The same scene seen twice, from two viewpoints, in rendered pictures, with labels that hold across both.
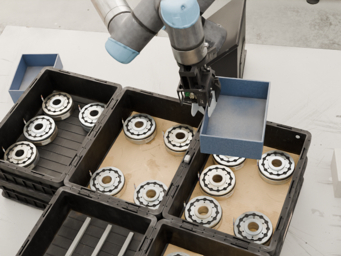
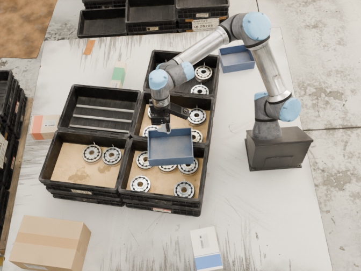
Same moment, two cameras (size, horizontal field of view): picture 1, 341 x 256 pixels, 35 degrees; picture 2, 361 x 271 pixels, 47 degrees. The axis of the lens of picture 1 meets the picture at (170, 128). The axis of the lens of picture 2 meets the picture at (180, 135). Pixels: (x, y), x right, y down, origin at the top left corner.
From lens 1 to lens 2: 1.38 m
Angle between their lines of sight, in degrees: 42
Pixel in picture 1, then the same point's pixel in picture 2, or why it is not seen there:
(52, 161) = not seen: hidden behind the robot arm
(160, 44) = not seen: hidden behind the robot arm
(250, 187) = (170, 181)
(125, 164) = (173, 118)
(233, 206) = (156, 175)
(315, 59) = (308, 213)
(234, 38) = (261, 142)
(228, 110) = (180, 144)
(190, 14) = (151, 84)
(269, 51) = (307, 182)
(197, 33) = (154, 94)
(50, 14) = not seen: outside the picture
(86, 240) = (125, 114)
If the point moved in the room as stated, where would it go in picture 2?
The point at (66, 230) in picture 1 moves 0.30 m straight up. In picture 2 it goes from (129, 105) to (120, 70)
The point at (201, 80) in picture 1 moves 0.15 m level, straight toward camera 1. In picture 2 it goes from (158, 114) to (124, 122)
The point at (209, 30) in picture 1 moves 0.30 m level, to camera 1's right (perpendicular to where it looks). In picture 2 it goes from (265, 127) to (294, 178)
